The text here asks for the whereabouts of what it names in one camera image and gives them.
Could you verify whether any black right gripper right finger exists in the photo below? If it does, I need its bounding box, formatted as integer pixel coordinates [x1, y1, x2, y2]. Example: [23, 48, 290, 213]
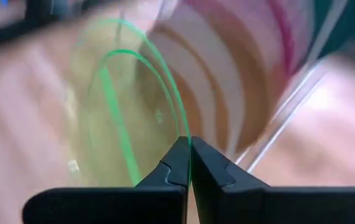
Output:
[191, 136, 355, 224]

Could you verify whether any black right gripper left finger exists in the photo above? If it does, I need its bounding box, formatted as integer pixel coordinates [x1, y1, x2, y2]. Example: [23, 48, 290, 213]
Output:
[21, 136, 191, 224]

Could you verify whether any clear green small plate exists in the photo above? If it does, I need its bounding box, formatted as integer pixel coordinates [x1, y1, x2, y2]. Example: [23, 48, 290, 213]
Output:
[70, 17, 194, 189]

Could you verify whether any brown divided plate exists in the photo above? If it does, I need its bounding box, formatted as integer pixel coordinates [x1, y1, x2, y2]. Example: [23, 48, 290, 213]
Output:
[138, 18, 290, 156]

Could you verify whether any pink plate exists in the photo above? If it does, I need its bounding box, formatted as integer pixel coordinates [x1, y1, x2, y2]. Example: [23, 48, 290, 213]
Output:
[180, 0, 317, 82]

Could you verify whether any dark green plate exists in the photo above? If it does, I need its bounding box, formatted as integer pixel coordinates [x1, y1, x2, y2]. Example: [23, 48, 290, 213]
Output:
[313, 0, 355, 60]

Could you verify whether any white wire dish rack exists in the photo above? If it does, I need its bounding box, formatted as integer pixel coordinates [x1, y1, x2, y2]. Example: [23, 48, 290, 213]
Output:
[233, 0, 353, 175]

